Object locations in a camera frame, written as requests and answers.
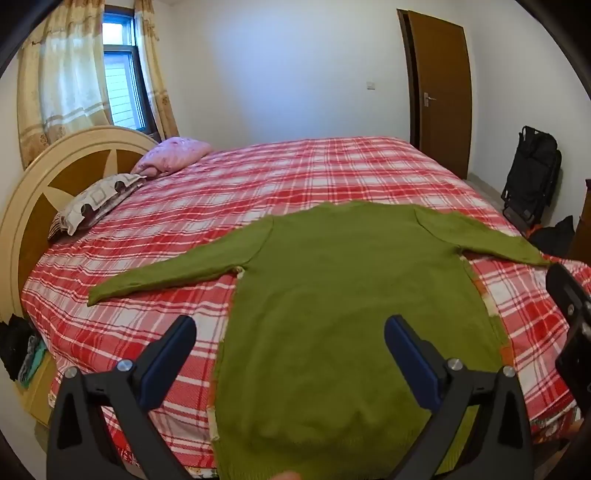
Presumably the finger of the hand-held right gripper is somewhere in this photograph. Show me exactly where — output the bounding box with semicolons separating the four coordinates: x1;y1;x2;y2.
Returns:
546;263;591;330

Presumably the black bag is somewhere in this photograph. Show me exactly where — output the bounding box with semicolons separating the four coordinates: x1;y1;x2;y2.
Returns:
529;215;575;259

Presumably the green knit sweater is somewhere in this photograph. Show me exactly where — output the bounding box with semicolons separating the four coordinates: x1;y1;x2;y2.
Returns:
88;200;552;480

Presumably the wide cream floral curtain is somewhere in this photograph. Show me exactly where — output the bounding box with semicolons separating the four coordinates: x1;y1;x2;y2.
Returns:
17;7;114;169

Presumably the brown wooden door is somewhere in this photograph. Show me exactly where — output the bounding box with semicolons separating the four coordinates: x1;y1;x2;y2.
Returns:
397;8;474;180

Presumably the window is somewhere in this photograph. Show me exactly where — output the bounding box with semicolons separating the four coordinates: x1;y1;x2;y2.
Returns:
102;11;153;134

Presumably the red plaid bed sheet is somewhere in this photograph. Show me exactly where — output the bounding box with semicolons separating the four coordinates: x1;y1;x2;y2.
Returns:
23;136;591;480

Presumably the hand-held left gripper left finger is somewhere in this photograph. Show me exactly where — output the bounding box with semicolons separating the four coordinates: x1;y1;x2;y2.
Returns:
46;315;198;480

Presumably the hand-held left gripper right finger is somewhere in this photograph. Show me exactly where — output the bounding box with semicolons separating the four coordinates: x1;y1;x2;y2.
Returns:
384;315;536;480

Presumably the white patterned pillow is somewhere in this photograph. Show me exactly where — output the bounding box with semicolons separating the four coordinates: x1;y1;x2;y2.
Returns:
48;173;147;240

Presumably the pile of dark clothes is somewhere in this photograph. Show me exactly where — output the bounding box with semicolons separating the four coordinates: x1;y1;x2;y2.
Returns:
0;316;47;388

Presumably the narrow cream floral curtain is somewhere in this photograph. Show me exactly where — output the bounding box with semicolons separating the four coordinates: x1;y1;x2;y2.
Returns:
134;0;180;143

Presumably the pink pillow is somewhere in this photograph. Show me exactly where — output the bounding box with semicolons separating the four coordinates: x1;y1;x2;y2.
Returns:
130;136;213;178

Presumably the cream and brown headboard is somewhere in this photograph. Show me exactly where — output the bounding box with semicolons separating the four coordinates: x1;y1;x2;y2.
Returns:
0;126;160;425

